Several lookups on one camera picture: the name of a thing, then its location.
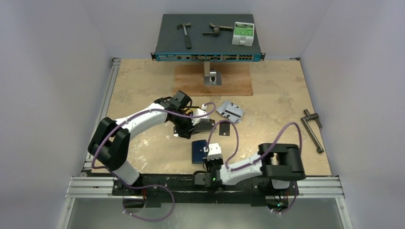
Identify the network switch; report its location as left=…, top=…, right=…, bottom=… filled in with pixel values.
left=151, top=14, right=266, bottom=62

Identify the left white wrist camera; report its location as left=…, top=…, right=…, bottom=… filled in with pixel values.
left=191, top=105, right=210, bottom=125

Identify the metal crank handle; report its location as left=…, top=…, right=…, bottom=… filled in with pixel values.
left=301, top=109, right=324, bottom=154

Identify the plywood board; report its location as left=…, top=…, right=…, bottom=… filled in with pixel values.
left=173, top=63, right=253, bottom=96

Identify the purple cable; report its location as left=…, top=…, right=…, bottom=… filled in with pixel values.
left=206, top=119, right=303, bottom=216
left=91, top=102, right=217, bottom=222

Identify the aluminium frame rail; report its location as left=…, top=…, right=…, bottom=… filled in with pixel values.
left=58, top=59, right=352, bottom=229

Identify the hammer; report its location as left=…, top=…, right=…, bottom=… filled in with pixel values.
left=176, top=23, right=192, bottom=49

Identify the fallen black card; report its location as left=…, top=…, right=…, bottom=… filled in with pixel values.
left=173, top=126, right=181, bottom=137

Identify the black card pile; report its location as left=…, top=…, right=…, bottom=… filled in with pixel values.
left=195, top=119, right=215, bottom=132

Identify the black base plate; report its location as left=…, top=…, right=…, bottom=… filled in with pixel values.
left=112, top=171, right=298, bottom=209

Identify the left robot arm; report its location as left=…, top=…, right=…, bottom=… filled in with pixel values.
left=87, top=91, right=208, bottom=195

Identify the white green box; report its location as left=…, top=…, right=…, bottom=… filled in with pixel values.
left=232, top=21, right=255, bottom=47

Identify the rusty metal clamp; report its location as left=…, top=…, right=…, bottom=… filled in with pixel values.
left=202, top=22, right=234, bottom=36

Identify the metal bracket stand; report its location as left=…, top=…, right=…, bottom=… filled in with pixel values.
left=204, top=61, right=222, bottom=86

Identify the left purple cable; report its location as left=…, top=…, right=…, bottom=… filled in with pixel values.
left=91, top=102, right=217, bottom=222

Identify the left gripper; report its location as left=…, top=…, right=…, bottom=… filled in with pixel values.
left=170, top=112, right=199, bottom=139

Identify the loose black credit card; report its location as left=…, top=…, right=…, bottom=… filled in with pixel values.
left=219, top=122, right=230, bottom=136

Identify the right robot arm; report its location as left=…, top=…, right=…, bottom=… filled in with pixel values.
left=193, top=143, right=306, bottom=194

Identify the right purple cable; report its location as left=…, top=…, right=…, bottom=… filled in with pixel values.
left=206, top=119, right=303, bottom=216

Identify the navy blue card holder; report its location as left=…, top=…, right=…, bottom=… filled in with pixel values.
left=192, top=140, right=207, bottom=164

